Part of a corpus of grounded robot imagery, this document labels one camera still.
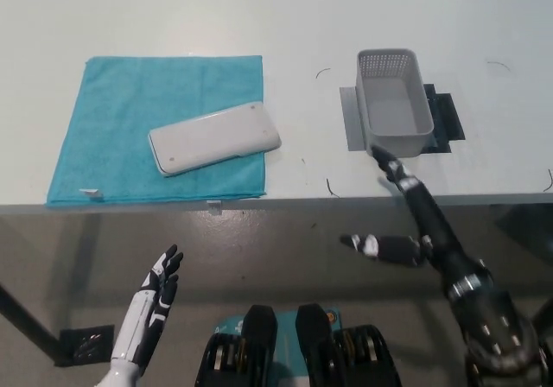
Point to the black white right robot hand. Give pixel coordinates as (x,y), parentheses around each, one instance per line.
(436,223)

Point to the teal microfibre cloth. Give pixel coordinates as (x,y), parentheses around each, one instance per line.
(112,115)

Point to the white grey calculator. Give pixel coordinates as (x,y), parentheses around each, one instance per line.
(216,138)

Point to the black table leg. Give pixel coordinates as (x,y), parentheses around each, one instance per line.
(545,313)
(26,320)

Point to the small white cloth tag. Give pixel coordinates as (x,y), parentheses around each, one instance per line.
(91,193)

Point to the grey perforated plastic basket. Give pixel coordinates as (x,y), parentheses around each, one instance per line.
(395,143)

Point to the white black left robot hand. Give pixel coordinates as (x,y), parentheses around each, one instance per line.
(151,300)

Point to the black table foot plate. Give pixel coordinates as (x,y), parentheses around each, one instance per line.
(84,344)

